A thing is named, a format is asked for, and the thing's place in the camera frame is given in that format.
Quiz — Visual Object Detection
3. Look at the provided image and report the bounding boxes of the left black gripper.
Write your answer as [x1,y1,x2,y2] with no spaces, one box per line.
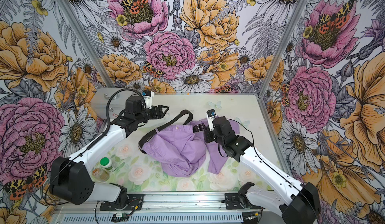
[136,105,169,123]

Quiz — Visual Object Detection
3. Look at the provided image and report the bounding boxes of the black leather belt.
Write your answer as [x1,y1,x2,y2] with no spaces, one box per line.
[138,110,194,154]

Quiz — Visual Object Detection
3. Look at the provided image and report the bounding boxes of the purple trousers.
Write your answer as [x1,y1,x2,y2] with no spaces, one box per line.
[140,119,229,177]

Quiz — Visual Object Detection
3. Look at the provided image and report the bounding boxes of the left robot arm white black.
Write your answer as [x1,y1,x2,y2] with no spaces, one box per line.
[49,96,169,210]

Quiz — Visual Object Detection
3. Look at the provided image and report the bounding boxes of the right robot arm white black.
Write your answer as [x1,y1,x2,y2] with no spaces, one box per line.
[193,117,321,224]

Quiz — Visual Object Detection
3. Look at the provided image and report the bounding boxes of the silver metal case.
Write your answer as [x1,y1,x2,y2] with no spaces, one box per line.
[90,88,133,120]

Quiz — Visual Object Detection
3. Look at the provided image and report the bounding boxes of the green lid glass jar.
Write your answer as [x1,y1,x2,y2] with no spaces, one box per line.
[99,157,117,172]

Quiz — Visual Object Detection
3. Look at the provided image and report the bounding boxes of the brown lid glass jar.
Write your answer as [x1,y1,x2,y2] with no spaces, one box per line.
[91,168,109,182]

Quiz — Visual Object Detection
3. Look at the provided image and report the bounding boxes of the small green circuit board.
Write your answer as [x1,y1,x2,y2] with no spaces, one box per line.
[111,213,130,223]

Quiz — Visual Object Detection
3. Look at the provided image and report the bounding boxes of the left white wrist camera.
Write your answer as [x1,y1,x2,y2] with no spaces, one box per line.
[142,90,155,109]

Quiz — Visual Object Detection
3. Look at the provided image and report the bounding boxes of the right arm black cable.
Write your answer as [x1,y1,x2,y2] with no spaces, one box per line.
[228,118,319,224]

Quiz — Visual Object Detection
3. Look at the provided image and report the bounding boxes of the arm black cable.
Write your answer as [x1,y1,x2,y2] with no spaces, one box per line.
[228,118,319,224]
[42,88,145,207]

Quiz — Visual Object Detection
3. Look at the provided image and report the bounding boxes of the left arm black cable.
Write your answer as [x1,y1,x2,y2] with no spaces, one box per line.
[42,88,145,207]

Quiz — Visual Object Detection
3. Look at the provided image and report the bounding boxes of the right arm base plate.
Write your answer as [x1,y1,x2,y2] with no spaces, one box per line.
[221,192,261,210]

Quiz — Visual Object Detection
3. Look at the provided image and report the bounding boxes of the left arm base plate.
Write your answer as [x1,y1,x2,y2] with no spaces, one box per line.
[99,193,144,211]

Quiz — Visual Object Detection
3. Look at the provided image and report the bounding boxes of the aluminium front rail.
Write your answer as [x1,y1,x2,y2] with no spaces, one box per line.
[50,191,285,224]

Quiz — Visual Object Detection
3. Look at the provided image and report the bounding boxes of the left aluminium corner post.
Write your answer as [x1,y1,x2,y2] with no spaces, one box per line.
[56,0,115,88]

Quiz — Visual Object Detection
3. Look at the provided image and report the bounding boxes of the aluminium corner post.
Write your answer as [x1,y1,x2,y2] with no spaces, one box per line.
[56,0,115,88]
[258,0,319,98]

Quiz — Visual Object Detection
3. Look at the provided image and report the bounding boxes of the right aluminium corner post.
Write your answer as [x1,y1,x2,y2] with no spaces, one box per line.
[258,0,319,98]

